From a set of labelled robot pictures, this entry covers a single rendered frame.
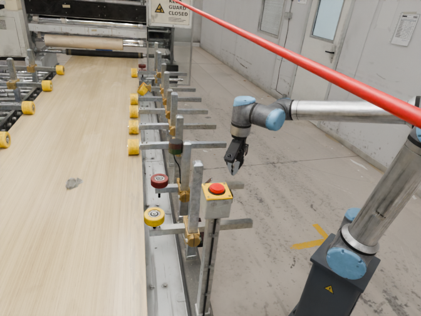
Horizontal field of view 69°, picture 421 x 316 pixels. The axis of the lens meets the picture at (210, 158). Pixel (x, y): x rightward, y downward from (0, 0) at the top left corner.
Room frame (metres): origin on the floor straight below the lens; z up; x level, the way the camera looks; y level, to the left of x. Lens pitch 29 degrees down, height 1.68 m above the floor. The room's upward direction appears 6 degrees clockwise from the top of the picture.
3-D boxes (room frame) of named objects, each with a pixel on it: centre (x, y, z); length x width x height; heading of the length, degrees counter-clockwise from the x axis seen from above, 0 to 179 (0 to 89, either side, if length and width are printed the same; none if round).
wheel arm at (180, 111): (1.93, 0.29, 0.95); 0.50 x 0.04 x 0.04; 105
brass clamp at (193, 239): (0.94, 0.05, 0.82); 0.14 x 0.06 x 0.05; 15
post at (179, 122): (1.40, 0.17, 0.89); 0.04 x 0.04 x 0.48; 15
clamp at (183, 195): (1.18, 0.12, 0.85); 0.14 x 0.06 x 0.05; 15
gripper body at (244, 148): (1.26, -0.12, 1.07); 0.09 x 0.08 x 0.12; 155
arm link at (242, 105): (1.25, -0.12, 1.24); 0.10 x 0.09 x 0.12; 58
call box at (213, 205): (0.67, -0.03, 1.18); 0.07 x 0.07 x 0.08; 15
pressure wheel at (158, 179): (1.17, 0.22, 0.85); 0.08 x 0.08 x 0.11
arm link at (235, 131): (1.25, -0.12, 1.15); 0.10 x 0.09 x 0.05; 65
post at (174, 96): (1.64, 0.24, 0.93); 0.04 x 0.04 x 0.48; 15
